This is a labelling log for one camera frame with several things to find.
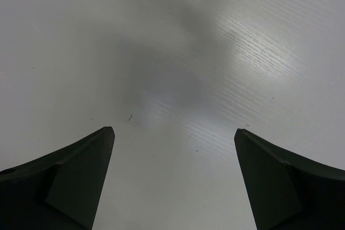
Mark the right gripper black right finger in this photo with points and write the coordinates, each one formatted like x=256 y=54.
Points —
x=287 y=190

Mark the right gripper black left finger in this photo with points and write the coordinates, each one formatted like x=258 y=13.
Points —
x=60 y=190

